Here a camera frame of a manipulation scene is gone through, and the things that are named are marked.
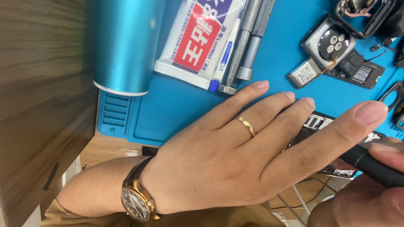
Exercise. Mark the person's right hand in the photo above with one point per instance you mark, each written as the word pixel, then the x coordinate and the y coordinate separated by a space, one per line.
pixel 363 205

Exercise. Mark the person's left hand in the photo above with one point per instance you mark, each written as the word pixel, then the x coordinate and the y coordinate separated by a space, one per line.
pixel 214 170

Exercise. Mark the person's right fingers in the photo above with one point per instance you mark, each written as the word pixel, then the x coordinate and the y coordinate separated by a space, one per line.
pixel 389 154

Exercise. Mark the black phone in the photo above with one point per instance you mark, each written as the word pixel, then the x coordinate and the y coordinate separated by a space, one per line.
pixel 318 121

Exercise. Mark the black circuit board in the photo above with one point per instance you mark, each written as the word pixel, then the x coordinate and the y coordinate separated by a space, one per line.
pixel 363 74

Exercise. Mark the small silver battery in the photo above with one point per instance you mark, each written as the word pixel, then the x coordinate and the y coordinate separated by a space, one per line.
pixel 304 74

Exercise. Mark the silver smartwatch case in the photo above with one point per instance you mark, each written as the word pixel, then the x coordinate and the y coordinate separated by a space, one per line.
pixel 331 44

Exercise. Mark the black rounded object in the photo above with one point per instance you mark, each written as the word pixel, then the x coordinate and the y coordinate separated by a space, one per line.
pixel 396 19

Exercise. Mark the blue repair mat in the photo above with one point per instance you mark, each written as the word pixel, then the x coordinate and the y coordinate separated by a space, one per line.
pixel 274 63

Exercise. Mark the silver screwdriver with knurled grip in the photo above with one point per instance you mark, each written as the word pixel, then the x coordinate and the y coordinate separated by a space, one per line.
pixel 241 41
pixel 257 31

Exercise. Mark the white pen with blue cap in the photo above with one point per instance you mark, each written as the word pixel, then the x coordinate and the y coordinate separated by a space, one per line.
pixel 225 56

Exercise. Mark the person's khaki clothing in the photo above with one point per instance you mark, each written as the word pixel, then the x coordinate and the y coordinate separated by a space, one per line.
pixel 205 220

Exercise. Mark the white glue tube red label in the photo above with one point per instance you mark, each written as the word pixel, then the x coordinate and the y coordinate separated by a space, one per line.
pixel 195 41

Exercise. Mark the blue metallic cylinder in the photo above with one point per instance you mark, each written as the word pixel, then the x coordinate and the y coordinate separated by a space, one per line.
pixel 126 47

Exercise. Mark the brown wooden cabinet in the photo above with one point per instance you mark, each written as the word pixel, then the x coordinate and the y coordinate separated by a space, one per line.
pixel 41 94

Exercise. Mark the black open frame part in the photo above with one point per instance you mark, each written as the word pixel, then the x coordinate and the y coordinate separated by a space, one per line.
pixel 398 115

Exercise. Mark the black smartwatch frame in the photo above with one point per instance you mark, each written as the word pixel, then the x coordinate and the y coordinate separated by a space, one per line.
pixel 377 26

